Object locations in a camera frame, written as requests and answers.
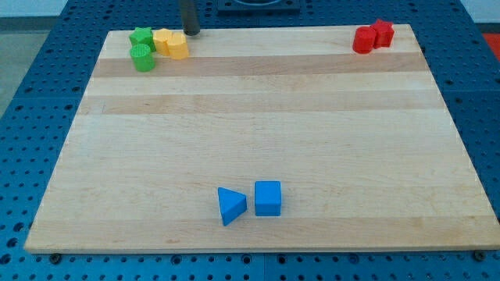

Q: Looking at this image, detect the blue cube block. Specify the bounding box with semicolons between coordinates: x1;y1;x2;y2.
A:
254;181;282;216

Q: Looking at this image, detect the blue triangle block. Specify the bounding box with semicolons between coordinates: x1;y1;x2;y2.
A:
217;187;247;226

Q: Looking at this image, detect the yellow hexagon block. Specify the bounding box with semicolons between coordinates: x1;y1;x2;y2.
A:
167;32;190;60

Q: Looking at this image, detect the wooden board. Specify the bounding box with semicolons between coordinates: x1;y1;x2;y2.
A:
25;24;499;254

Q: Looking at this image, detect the green cylinder block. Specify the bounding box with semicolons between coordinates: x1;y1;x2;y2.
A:
130;44;155;72

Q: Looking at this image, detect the yellow pentagon block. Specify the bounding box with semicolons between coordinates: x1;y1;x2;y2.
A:
153;28;173;56

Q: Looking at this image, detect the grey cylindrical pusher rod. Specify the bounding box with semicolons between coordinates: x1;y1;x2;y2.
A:
178;0;200;36

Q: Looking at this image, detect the green star block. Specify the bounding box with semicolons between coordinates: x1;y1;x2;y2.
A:
129;27;156;52

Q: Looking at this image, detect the red cylinder block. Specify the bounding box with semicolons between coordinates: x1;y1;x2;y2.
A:
352;26;377;54

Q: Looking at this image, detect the red star block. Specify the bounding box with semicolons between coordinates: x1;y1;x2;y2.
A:
370;19;395;48

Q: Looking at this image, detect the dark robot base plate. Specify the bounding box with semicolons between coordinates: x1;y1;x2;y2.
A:
216;0;301;14

